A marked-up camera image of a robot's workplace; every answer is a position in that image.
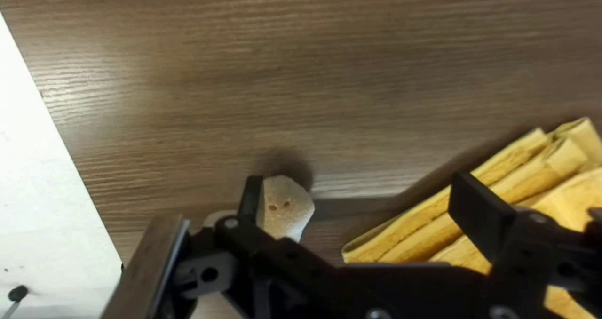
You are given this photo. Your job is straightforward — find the small black plug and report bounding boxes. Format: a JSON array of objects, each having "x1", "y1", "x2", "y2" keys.
[{"x1": 0, "y1": 285, "x2": 29, "y2": 319}]

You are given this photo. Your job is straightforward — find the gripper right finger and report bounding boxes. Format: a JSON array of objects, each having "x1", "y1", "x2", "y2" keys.
[{"x1": 447, "y1": 172, "x2": 602, "y2": 319}]

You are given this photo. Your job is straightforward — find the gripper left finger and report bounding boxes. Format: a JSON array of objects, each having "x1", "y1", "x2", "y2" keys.
[{"x1": 160, "y1": 175, "x2": 340, "y2": 319}]

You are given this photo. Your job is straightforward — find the yellow cloth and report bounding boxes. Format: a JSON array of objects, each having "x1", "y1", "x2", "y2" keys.
[{"x1": 342, "y1": 117, "x2": 602, "y2": 319}]

